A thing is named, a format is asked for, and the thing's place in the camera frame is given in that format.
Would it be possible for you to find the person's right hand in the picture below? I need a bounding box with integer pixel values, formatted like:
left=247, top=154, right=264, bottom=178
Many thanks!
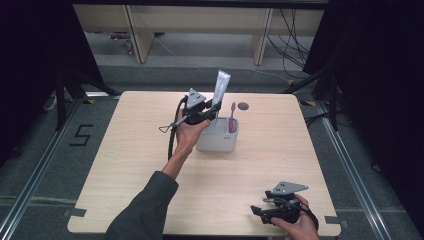
left=270, top=193, right=321, bottom=240

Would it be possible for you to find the white floor cable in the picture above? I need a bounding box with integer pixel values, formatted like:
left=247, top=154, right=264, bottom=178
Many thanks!
left=248, top=67, right=292, bottom=83

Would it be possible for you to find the black metal stand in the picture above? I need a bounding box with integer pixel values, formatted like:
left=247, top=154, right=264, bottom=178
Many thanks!
left=54, top=66, right=122, bottom=132
left=281, top=63, right=342, bottom=132

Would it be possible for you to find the black curtain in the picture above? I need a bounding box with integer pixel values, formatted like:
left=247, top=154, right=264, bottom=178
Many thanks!
left=302, top=0, right=424, bottom=231
left=0, top=0, right=105, bottom=168

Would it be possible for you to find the white toothpaste tube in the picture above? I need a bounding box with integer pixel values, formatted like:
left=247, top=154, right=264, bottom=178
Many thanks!
left=211, top=69, right=232, bottom=107

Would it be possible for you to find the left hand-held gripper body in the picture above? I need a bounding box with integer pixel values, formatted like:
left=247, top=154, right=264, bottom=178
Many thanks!
left=181, top=87, right=214, bottom=126

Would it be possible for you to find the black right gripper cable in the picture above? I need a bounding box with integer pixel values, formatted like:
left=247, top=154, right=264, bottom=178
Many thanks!
left=299, top=201, right=320, bottom=232

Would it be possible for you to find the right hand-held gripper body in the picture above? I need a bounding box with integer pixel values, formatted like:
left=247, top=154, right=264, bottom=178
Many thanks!
left=263, top=180, right=310, bottom=225

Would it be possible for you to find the pink toothbrush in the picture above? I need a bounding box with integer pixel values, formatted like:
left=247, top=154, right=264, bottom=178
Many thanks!
left=227, top=101, right=237, bottom=134

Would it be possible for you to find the person's left hand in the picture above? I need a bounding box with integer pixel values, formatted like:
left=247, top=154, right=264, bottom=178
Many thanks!
left=175, top=108, right=212, bottom=155

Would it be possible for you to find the bundle of black cables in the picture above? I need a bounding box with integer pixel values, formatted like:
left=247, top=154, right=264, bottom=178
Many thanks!
left=266, top=8, right=312, bottom=80

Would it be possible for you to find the beige wooden desk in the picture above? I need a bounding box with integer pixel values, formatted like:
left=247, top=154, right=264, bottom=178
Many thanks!
left=73, top=4, right=326, bottom=66

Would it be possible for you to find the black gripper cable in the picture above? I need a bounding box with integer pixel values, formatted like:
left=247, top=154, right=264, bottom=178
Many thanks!
left=299, top=201, right=320, bottom=232
left=167, top=95, right=188, bottom=161

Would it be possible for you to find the white plastic holder cup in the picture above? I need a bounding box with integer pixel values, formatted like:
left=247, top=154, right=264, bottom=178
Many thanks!
left=195, top=116, right=240, bottom=153

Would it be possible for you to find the aluminium floor rail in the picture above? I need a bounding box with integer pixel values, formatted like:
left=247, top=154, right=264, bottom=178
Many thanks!
left=316, top=99, right=392, bottom=240
left=0, top=97, right=84, bottom=240

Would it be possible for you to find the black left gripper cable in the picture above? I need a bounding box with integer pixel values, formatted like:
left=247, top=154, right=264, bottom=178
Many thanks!
left=167, top=95, right=188, bottom=161

